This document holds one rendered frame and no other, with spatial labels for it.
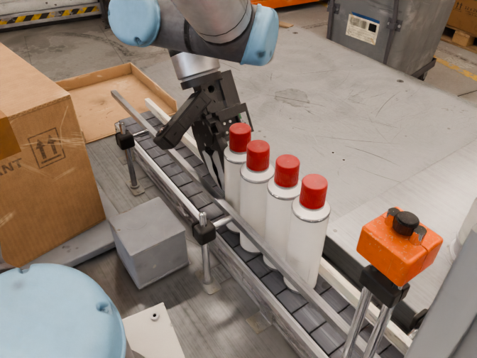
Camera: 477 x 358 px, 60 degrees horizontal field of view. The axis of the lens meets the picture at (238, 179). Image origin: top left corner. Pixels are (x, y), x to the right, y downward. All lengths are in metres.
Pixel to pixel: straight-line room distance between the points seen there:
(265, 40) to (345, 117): 0.66
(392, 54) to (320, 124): 1.65
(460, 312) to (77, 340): 0.25
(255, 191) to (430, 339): 0.42
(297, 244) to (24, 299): 0.35
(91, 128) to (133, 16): 0.60
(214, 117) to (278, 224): 0.21
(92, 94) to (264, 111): 0.51
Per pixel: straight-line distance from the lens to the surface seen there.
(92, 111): 1.22
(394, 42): 2.70
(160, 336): 0.58
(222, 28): 0.49
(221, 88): 0.72
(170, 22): 0.58
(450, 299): 0.21
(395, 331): 0.62
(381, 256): 0.33
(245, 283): 0.70
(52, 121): 0.69
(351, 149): 1.05
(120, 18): 0.60
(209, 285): 0.73
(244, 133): 0.61
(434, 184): 0.92
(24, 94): 0.71
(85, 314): 0.35
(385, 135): 1.13
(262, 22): 0.54
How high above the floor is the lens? 1.42
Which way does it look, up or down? 40 degrees down
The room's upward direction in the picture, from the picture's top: straight up
